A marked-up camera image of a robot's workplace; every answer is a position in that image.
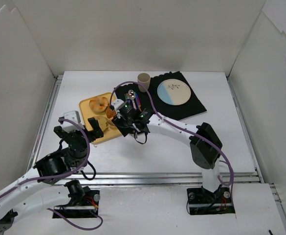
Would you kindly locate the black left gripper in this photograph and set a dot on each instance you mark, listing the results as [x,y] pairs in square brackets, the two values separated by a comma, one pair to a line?
[78,133]

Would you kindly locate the yellow serving tray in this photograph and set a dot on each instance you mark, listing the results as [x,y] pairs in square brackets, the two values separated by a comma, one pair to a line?
[86,113]

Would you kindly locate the brown glazed pastry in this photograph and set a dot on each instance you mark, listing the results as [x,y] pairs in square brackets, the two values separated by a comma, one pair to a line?
[110,113]

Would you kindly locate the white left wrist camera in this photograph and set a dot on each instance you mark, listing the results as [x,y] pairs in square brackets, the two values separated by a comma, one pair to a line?
[71,121]

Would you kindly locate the iridescent fork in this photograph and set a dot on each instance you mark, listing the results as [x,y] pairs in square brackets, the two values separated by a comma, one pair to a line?
[127,98]

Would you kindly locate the beige cup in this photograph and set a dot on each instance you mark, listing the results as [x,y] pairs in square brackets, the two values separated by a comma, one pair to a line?
[143,80]

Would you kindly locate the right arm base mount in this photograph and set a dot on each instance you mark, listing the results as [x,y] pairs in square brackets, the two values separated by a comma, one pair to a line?
[203,202]

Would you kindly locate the bagel with orange patches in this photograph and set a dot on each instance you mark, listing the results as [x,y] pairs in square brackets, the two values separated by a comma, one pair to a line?
[98,104]

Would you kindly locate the iridescent knife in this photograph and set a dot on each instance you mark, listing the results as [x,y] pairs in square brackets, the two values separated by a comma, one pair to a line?
[137,101]

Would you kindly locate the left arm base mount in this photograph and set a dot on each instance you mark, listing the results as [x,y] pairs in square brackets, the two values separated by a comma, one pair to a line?
[83,201]

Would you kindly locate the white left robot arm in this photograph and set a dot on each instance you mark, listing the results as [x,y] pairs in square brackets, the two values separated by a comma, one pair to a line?
[36,190]

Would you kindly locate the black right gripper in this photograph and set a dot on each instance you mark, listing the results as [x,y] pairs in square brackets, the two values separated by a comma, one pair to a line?
[118,120]

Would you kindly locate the stainless steel tongs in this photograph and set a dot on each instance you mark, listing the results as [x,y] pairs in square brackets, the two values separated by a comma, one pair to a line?
[111,124]

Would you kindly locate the silver spoon pink handle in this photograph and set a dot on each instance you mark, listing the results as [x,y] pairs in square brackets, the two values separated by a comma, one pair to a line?
[132,97]

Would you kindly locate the seeded bread slice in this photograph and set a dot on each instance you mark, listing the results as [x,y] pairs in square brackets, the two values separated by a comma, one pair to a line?
[102,123]

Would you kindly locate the white and blue plate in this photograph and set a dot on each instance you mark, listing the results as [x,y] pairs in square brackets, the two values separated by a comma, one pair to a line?
[174,92]

